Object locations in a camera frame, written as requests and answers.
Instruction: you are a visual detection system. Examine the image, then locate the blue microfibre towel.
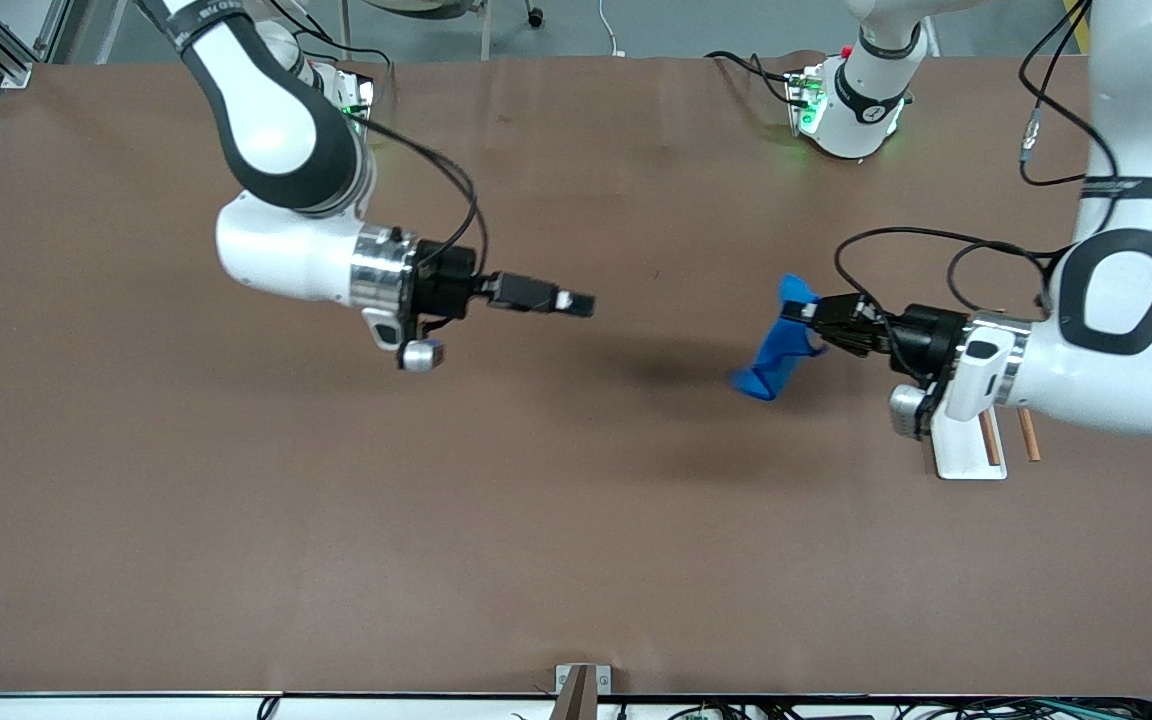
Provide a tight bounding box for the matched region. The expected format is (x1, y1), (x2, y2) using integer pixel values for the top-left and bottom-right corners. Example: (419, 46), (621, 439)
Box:
(730, 274), (830, 403)

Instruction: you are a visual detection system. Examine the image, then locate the white towel rack base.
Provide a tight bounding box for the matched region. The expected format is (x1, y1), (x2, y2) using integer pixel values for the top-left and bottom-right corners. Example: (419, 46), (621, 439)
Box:
(921, 420), (1009, 481)

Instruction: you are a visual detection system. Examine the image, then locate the stool base with caster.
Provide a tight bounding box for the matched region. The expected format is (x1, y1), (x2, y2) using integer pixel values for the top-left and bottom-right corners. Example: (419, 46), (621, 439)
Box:
(340, 0), (547, 61)

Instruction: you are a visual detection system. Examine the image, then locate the white floor cable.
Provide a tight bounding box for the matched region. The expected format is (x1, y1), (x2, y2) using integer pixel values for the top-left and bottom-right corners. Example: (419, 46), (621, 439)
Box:
(598, 0), (629, 57)

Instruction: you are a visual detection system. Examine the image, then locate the black left arm base cable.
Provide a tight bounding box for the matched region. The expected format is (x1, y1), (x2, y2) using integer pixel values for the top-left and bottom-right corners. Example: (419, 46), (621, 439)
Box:
(704, 50), (807, 107)

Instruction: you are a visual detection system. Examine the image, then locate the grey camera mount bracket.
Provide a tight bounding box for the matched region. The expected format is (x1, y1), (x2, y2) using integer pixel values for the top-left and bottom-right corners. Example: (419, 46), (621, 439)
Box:
(554, 663), (613, 720)

